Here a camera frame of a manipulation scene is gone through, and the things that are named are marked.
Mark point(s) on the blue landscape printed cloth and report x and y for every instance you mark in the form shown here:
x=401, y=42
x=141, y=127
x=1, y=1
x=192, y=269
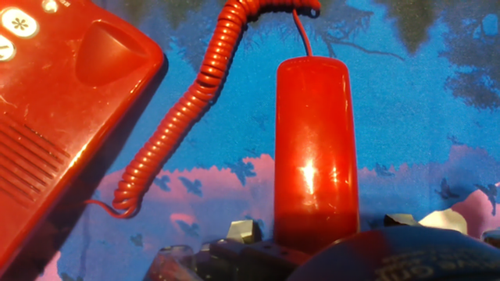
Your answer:
x=410, y=97

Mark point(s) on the red telephone base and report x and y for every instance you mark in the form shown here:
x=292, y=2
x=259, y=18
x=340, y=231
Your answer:
x=58, y=97

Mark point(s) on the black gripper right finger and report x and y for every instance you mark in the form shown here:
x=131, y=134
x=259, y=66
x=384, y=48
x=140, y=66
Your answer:
x=414, y=222

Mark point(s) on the red telephone handset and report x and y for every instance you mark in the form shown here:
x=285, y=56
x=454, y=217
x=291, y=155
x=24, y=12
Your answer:
x=312, y=136

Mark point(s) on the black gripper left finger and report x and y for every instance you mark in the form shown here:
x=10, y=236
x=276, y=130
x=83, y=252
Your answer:
x=242, y=257

